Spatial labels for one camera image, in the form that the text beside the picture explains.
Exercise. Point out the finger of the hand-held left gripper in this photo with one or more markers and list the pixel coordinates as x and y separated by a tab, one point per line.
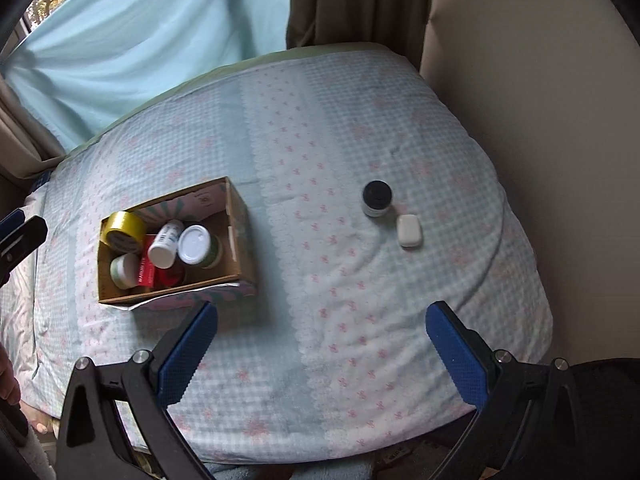
10	221
22	245

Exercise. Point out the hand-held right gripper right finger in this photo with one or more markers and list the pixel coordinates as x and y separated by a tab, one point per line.
457	355

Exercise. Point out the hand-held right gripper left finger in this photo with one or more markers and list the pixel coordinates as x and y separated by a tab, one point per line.
187	355

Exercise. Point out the small red box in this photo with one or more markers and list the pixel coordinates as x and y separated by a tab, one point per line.
155	275

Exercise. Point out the yellow tape roll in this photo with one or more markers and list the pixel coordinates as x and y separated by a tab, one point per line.
122	232

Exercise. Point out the pale green lid small jar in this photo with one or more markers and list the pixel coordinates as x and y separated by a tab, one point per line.
124	270

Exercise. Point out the white lid green jar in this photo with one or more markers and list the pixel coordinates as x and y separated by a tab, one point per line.
197	245

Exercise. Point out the white plastic bottle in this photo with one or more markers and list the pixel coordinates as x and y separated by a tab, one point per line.
165	245

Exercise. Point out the cardboard box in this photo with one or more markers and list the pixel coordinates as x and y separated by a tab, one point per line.
240	240

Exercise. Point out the person's left hand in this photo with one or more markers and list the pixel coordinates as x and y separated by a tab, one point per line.
7	375

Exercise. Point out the pale floral pillow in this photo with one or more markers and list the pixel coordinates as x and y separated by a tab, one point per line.
20	320

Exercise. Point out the brown curtain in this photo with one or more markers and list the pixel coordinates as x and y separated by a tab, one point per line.
350	5
20	135

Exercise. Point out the small white case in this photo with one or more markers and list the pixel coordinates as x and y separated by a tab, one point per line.
410	231

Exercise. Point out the bed with floral checked sheet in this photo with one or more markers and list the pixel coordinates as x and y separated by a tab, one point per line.
325	285

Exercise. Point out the black lid jar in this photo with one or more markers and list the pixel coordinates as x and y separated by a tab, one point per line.
376	197

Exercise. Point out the light blue hanging cloth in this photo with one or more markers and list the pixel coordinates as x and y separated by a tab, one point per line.
125	35

